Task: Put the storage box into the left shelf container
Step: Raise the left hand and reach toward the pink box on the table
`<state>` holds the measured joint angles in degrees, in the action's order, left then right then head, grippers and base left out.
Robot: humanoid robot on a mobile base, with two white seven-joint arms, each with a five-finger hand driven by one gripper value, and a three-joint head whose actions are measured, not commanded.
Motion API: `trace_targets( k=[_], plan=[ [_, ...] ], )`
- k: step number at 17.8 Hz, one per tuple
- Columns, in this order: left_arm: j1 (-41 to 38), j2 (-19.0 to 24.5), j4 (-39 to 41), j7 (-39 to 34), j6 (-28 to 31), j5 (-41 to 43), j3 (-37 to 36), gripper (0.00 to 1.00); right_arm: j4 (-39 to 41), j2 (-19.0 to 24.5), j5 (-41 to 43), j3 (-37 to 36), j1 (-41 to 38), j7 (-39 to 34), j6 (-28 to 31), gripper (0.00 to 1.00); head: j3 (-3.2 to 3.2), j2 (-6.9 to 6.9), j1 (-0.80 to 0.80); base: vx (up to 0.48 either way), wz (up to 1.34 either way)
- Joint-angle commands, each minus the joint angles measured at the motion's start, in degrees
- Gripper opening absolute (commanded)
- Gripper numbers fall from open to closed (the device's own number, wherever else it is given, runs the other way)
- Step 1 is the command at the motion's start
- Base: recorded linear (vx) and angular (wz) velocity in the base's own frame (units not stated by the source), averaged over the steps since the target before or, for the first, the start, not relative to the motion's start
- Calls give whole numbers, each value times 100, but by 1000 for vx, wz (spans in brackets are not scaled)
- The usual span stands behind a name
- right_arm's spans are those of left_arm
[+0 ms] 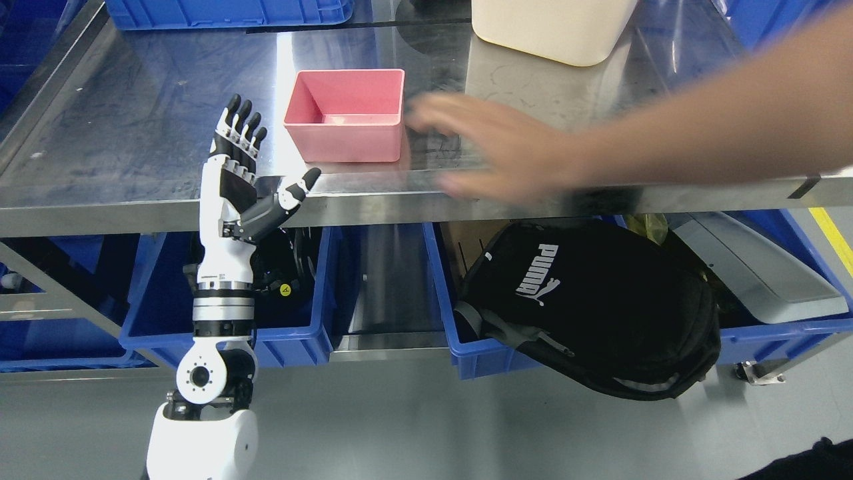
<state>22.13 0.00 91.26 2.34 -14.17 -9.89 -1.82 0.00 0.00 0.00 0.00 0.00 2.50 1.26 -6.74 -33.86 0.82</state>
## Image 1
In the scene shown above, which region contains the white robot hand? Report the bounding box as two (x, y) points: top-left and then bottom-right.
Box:
(196, 94), (322, 289)

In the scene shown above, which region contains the pink plastic storage box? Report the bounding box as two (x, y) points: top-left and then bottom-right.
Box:
(283, 68), (406, 162)

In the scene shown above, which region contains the person's bare forearm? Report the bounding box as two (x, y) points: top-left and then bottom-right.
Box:
(551, 6), (852, 189)

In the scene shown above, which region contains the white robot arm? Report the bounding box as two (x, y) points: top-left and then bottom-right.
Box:
(142, 94), (321, 479)

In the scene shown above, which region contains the person's bare hand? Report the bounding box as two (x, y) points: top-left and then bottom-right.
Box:
(408, 92), (599, 205)

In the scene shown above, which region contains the blue crate under table left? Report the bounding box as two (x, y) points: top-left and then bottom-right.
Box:
(119, 227), (344, 369)

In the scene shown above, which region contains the blue crate far left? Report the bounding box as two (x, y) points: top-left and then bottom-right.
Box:
(2, 234), (155, 373)

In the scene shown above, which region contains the blue crate on table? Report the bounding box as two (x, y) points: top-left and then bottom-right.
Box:
(105, 1), (354, 31)

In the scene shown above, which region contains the blue crate holding backpack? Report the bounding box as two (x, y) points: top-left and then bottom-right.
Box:
(423, 218), (666, 379)

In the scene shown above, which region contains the cream plastic bin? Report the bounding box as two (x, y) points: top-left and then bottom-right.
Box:
(471, 1), (638, 67)

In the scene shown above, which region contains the black Puma backpack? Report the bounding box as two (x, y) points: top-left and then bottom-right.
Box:
(452, 218), (722, 401)

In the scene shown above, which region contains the blue crate far right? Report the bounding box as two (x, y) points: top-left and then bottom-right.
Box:
(717, 209), (851, 365)

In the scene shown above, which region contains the grey flat device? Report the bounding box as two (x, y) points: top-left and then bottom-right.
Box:
(665, 212), (849, 324)

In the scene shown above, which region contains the steel table frame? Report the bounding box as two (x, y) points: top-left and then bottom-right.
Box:
(0, 0), (853, 387)

